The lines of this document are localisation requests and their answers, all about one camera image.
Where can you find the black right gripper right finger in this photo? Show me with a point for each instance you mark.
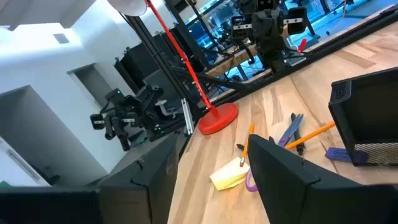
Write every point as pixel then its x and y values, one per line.
pixel 289 193

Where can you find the black mesh desk organizer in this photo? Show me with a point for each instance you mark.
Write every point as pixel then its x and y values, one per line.
pixel 367 118

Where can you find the red desk lamp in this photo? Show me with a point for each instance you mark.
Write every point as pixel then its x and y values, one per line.
pixel 217 119

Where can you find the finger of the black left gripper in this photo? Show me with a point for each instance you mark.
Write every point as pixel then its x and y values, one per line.
pixel 261 40
pixel 278 46

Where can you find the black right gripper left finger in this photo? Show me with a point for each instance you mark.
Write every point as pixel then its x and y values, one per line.
pixel 140 199

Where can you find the background black robot arm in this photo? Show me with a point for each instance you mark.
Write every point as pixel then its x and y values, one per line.
pixel 136 115

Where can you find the orange pencil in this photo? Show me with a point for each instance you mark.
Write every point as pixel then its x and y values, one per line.
pixel 311 135
pixel 247 141

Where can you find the yellow sticky note pad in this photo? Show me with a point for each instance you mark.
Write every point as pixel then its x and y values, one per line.
pixel 228 177

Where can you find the black pen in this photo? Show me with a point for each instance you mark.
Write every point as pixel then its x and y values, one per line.
pixel 299 146

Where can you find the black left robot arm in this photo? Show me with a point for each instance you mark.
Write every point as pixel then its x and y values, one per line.
pixel 264 3

